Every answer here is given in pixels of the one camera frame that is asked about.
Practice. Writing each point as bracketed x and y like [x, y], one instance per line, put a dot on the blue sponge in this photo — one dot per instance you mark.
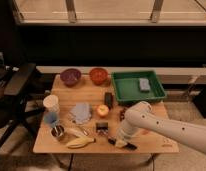
[144, 84]

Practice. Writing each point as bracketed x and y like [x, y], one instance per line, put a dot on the black office chair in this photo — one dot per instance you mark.
[14, 93]

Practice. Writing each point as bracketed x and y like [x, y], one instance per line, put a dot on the orange bowl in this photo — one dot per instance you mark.
[98, 75]

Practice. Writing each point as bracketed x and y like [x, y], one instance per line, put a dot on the small metal cup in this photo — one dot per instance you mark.
[58, 132]

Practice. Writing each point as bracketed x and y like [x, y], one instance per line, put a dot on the blue cup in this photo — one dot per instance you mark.
[51, 118]

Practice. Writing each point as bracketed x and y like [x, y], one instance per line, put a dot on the black binder clip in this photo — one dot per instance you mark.
[102, 128]

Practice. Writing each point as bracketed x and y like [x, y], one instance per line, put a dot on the white cup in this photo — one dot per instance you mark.
[51, 103]

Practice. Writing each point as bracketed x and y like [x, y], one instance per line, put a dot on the white handled utensil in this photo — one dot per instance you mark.
[76, 132]

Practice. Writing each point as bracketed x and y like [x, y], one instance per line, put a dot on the yellow banana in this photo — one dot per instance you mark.
[79, 142]

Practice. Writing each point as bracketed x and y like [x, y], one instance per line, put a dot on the green plastic tray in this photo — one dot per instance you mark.
[127, 87]

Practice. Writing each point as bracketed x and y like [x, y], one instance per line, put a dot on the blue grey cloth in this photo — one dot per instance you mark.
[81, 113]

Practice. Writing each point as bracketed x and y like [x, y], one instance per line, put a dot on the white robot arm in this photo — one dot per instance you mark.
[140, 115]

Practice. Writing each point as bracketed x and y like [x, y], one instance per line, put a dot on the black rectangular block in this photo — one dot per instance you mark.
[108, 100]

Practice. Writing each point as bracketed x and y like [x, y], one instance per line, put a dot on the wooden folding table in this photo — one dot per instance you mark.
[86, 91]

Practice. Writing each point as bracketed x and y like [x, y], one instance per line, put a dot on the purple bowl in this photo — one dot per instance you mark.
[70, 76]

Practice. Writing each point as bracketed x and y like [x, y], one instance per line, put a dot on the dark red grapes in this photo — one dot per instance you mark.
[122, 113]

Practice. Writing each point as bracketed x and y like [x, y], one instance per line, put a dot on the red yellow apple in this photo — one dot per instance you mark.
[102, 110]

